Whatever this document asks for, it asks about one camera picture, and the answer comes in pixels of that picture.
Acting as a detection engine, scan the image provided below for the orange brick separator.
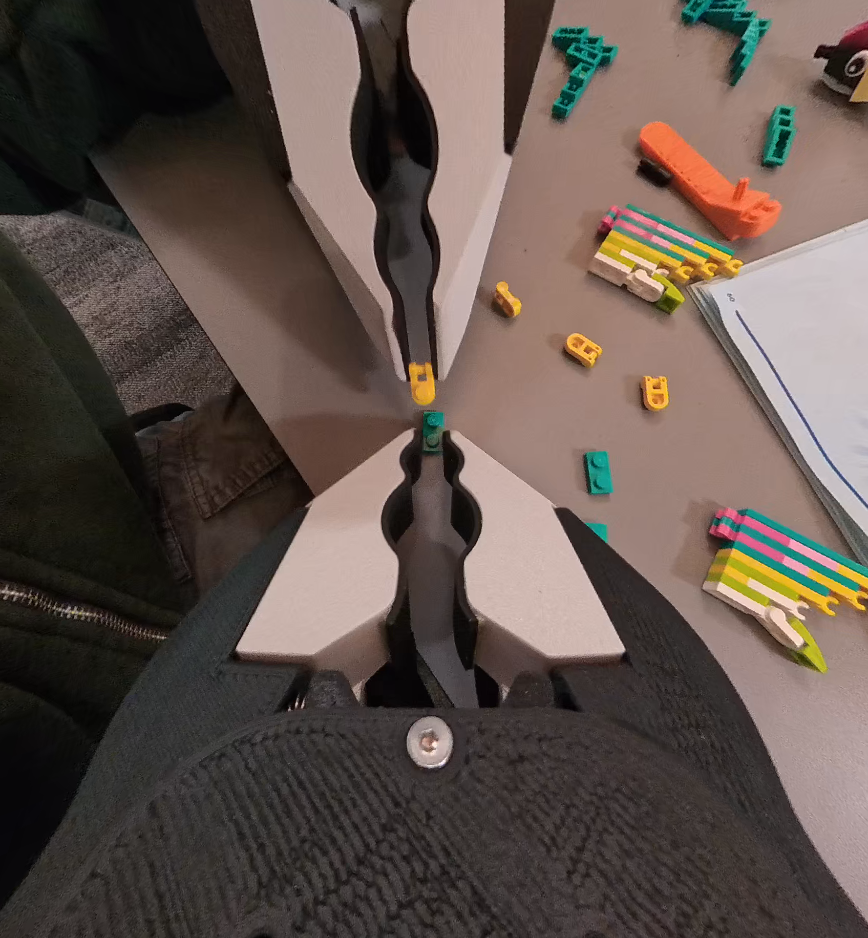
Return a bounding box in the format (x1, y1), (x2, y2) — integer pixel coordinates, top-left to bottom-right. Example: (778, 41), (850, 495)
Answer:
(636, 119), (784, 243)

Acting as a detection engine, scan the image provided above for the pink lego bird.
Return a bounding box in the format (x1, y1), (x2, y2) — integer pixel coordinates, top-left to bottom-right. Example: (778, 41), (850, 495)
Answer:
(813, 9), (868, 122)

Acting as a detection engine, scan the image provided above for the teal lego branch structure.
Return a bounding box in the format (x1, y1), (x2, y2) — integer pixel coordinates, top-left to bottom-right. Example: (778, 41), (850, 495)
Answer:
(550, 25), (620, 123)
(679, 0), (773, 87)

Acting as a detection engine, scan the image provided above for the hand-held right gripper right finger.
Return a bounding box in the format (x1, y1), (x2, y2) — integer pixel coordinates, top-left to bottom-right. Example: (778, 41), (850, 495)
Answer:
(441, 428), (627, 708)

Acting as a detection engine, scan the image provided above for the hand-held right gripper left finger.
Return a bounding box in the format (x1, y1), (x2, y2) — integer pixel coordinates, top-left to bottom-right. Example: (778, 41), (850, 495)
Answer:
(234, 428), (423, 708)

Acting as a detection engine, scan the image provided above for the lego instruction booklet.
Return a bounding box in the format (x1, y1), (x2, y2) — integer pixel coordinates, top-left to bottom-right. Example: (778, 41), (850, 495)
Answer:
(686, 205), (868, 595)

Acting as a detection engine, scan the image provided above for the teal lego beam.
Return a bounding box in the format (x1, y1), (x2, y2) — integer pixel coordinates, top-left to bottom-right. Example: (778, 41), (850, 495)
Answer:
(761, 104), (799, 170)

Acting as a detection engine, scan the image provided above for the striped lego wing assembly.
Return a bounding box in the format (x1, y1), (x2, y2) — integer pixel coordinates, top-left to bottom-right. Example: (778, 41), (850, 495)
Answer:
(699, 506), (868, 675)
(586, 202), (745, 316)

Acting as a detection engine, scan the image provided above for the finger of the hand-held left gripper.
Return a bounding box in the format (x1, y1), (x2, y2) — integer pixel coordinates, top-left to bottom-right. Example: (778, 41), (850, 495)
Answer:
(403, 0), (514, 382)
(249, 0), (416, 378)

